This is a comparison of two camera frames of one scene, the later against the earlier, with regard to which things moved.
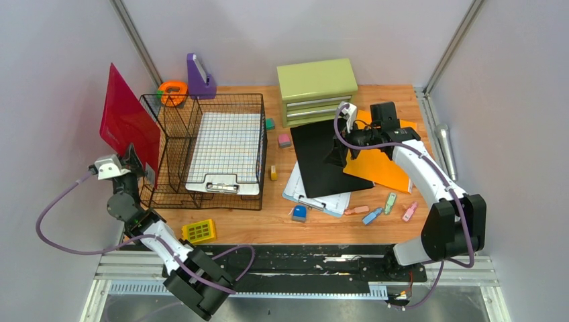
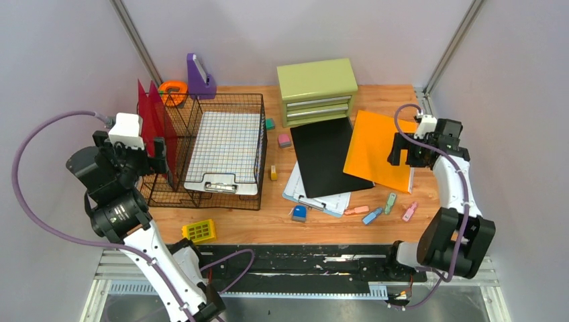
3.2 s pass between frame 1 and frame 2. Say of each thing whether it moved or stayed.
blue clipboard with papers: stayed
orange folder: stayed
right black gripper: moved
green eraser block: stayed
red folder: moved
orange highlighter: stayed
